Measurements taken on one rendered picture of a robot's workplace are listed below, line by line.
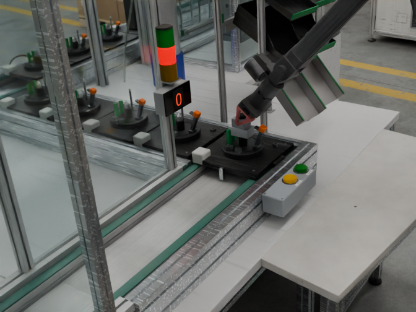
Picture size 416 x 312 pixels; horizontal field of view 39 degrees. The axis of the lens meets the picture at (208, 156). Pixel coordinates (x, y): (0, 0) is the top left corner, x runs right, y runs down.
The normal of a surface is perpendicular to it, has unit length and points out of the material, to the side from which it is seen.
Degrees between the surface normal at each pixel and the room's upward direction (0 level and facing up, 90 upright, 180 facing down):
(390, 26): 90
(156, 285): 0
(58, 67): 90
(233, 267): 0
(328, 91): 45
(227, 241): 90
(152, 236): 0
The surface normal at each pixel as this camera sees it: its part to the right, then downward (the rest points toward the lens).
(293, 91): 0.45, -0.42
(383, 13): -0.68, 0.39
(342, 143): -0.07, -0.88
